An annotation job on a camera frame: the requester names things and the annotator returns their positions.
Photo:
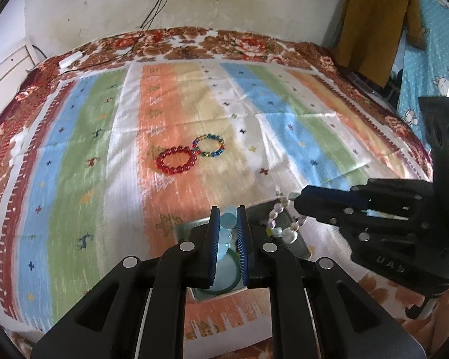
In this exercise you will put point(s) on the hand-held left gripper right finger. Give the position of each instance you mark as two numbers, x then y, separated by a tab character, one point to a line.
242	248

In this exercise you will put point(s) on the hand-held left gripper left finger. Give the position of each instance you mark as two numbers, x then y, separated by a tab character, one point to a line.
212	248

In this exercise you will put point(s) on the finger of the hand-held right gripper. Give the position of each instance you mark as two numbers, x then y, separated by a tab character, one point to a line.
333	193
321	209

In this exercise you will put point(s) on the green jade bangle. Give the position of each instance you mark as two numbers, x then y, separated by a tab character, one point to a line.
235	269

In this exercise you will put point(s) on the embossed metal tin box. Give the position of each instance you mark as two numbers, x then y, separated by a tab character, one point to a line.
187	230

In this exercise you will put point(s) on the striped colourful mat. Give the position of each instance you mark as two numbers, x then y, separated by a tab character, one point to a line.
97	179

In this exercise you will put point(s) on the brown hanging garment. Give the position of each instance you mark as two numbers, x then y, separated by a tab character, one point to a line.
374	26

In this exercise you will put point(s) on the blue dotted printed cloth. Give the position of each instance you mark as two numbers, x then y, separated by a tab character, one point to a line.
430	45

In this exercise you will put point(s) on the white bed headboard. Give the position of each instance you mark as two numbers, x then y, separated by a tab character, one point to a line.
7	69

